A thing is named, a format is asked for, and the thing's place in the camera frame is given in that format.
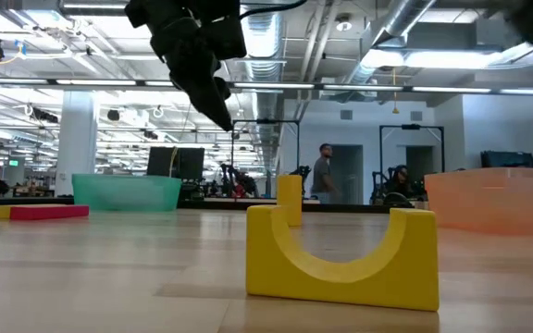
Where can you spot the yellow arch block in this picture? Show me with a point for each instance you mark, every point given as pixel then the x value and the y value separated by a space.
pixel 271 263

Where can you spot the black background robot arm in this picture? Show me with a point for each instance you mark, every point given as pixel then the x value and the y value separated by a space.
pixel 302 176

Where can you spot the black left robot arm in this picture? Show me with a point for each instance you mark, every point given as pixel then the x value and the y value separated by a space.
pixel 139 11

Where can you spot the black monitor pair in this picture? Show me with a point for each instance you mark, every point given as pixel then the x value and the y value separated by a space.
pixel 176 162

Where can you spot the green translucent plastic bin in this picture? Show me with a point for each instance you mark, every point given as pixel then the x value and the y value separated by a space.
pixel 127 193

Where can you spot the yellow cylinder block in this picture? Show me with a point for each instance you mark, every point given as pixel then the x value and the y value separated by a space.
pixel 289 199

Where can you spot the white building column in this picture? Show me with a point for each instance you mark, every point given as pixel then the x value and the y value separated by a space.
pixel 77 148

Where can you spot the long ceiling light bar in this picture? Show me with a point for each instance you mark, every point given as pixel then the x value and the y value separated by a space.
pixel 363 87

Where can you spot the grey door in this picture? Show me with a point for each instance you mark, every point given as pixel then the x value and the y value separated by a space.
pixel 350 176

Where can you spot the long red block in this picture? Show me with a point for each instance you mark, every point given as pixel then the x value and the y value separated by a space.
pixel 49 213

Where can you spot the dark dome-shaped base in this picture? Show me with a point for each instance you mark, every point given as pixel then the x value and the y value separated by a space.
pixel 397 200

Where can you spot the long yellow block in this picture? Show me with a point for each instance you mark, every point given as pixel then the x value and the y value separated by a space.
pixel 2 212

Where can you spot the dark blue cabinet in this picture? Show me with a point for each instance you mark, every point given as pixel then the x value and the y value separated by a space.
pixel 509 159

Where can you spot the orange translucent plastic bin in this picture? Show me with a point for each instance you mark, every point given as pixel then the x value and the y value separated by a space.
pixel 498 203

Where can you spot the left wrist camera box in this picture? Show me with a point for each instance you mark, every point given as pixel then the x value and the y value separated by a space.
pixel 225 39

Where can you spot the large silver air duct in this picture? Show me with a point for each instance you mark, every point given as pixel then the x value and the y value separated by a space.
pixel 262 46

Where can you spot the black aluminium table frame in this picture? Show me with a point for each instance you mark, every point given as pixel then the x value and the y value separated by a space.
pixel 211 206

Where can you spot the slanted silver air duct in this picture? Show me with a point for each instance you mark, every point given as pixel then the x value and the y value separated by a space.
pixel 398 18

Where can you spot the black gantry frame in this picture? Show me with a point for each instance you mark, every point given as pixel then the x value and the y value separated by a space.
pixel 410 126

